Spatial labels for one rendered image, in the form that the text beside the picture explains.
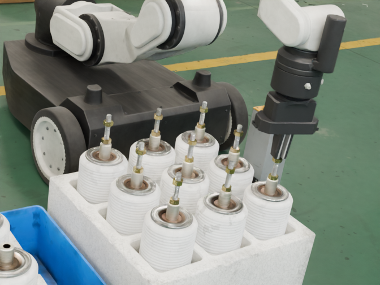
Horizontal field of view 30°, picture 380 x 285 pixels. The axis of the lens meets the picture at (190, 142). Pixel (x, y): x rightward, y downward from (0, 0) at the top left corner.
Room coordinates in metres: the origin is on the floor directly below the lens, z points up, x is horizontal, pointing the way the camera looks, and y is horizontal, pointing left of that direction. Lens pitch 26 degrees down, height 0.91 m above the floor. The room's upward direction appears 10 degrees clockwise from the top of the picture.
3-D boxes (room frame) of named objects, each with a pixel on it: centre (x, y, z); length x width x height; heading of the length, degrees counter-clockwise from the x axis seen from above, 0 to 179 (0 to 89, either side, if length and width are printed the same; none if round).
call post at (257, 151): (1.48, -0.18, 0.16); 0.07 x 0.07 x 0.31; 41
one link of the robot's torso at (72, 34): (1.92, 0.31, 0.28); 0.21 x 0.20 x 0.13; 43
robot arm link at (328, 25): (1.21, -0.19, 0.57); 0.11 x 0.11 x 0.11; 45
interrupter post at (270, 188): (1.22, -0.17, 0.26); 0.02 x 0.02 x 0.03
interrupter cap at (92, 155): (1.24, 0.16, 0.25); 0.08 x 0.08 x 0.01
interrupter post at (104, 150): (1.24, 0.16, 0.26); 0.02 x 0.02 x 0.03
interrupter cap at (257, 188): (1.22, -0.17, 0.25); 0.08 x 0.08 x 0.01
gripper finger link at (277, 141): (1.21, -0.16, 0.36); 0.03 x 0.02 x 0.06; 22
